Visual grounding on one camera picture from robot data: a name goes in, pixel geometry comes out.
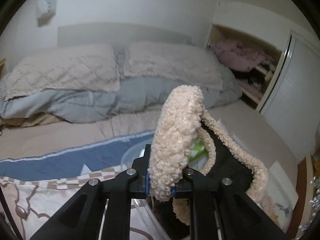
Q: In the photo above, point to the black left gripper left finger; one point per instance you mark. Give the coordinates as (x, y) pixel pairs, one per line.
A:
(100, 209)

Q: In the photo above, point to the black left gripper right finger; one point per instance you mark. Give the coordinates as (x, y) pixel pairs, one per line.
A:
(223, 211)

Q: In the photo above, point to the silver pearl tiara headband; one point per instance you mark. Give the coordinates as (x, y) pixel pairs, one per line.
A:
(313, 204)

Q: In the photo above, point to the cartoon bear blue blanket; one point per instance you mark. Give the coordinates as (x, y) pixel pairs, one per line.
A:
(34, 188)

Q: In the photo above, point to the green white packet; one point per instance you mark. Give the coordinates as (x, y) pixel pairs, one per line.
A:
(198, 155)

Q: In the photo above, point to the clear plastic storage box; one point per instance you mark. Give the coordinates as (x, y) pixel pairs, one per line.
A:
(143, 223)

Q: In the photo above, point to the white paper shopping bag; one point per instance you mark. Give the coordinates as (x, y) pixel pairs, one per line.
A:
(283, 195)

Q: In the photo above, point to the beige fuzzy blanket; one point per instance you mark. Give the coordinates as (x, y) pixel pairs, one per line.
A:
(35, 120)

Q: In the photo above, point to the white wardrobe sliding door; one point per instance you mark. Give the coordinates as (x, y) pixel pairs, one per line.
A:
(292, 109)

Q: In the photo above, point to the grey-blue duvet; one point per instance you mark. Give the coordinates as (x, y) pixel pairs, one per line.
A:
(134, 95)

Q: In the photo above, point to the beige quilted pillow right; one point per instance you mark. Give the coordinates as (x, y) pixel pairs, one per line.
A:
(190, 64)

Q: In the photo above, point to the beige quilted pillow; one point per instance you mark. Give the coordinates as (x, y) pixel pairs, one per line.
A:
(190, 64)
(85, 67)

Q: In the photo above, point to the beige quilted pillow left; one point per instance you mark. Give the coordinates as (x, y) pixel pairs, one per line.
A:
(85, 67)

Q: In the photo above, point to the wooden wardrobe shelf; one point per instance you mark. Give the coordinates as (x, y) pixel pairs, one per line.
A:
(257, 84)

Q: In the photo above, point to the pink folded clothes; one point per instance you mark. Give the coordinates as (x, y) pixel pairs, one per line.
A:
(236, 56)

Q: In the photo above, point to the white wall air conditioner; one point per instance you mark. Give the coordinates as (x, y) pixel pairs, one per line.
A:
(45, 10)

